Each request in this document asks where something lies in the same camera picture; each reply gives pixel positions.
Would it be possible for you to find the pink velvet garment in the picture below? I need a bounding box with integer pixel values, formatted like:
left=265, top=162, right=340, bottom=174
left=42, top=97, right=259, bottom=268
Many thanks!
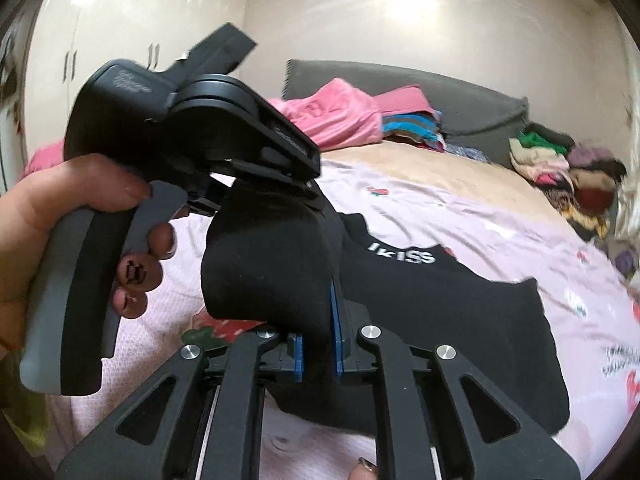
left=269, top=77, right=385, bottom=152

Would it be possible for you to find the pink cloth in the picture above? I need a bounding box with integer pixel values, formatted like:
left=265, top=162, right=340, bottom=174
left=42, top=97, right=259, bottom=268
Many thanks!
left=25, top=142, right=67, bottom=177

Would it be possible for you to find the stack of folded clothes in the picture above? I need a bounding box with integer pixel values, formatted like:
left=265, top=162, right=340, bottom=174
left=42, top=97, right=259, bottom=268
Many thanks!
left=375, top=85, right=493, bottom=163

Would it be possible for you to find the person's right hand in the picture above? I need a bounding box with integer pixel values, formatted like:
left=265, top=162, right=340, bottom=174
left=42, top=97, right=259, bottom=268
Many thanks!
left=347, top=457, right=383, bottom=480

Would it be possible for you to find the light pink floral sheet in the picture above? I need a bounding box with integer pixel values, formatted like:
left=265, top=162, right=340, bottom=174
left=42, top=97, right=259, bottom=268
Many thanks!
left=45, top=157, right=640, bottom=480

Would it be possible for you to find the person's left hand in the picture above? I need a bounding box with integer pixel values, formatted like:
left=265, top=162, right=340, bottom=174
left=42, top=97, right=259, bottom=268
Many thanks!
left=0, top=152, right=177, bottom=356

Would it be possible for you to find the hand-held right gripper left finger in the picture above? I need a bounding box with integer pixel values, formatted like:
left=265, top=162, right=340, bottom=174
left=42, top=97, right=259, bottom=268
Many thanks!
left=55, top=327, right=307, bottom=480

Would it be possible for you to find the white wardrobe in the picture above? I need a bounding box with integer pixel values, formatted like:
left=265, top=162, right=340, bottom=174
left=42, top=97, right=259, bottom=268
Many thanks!
left=22, top=0, right=253, bottom=171

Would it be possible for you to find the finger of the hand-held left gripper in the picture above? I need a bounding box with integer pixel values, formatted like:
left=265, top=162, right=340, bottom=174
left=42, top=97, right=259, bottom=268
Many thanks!
left=210, top=157, right=322, bottom=195

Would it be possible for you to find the pile of loose clothes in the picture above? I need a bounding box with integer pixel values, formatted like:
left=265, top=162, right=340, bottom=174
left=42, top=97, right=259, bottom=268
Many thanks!
left=507, top=122, right=640, bottom=281

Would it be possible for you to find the beige bed sheet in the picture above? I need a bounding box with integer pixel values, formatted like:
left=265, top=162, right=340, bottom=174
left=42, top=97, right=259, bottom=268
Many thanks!
left=320, top=137, right=567, bottom=211

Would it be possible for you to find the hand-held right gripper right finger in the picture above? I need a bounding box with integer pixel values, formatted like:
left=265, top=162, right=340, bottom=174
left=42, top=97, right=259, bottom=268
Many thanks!
left=327, top=280, right=583, bottom=480

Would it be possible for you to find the black printed t-shirt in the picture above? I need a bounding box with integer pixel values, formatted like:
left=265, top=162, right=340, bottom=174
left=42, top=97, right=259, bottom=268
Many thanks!
left=272, top=212, right=572, bottom=436

